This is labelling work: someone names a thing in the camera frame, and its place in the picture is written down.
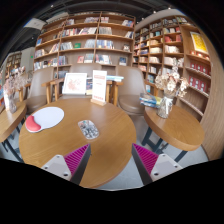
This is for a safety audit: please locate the wide wooden bookshelf with books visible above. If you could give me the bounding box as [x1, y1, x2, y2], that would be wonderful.
[33, 11, 137, 79]

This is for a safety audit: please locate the distant wooden bookshelf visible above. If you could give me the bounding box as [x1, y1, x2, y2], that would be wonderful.
[4, 51, 23, 79]

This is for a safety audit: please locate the white mouse pad red rest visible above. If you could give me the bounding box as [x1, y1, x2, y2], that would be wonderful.
[24, 106, 65, 134]

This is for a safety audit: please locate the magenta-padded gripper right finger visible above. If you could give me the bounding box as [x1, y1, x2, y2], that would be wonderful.
[131, 143, 184, 186]

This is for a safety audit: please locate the stack of colourful books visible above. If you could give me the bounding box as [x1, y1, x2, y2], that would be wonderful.
[139, 92, 163, 109]

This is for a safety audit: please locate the glass vase with cream flowers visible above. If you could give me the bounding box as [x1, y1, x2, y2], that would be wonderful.
[154, 58, 190, 119]

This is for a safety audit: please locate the curved wooden bookshelf with books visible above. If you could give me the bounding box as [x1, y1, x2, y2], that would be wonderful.
[132, 14, 214, 121]

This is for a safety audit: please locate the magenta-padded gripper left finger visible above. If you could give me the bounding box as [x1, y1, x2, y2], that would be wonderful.
[41, 143, 92, 186]

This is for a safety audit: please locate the round wooden side table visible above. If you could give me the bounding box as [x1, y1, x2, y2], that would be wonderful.
[0, 99, 28, 163]
[141, 104, 206, 163]

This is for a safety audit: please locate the white sign on wooden base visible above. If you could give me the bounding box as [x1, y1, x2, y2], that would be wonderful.
[90, 69, 108, 107]

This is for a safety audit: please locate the white ceiling panel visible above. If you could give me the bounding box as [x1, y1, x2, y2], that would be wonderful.
[23, 17, 48, 31]

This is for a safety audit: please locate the light blue book stack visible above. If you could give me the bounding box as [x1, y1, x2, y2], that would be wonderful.
[105, 74, 125, 83]

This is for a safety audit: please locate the white framed floral picture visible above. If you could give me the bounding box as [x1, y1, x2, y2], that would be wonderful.
[61, 72, 88, 96]

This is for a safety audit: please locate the glass vase with pink flowers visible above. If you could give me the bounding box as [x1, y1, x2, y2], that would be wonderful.
[2, 66, 28, 114]

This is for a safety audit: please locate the dark blue book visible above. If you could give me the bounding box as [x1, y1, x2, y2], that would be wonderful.
[85, 78, 94, 96]

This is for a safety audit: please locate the beige wooden-armed armchair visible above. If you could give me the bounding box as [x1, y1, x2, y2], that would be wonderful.
[113, 65, 148, 116]
[49, 63, 119, 106]
[25, 66, 64, 114]

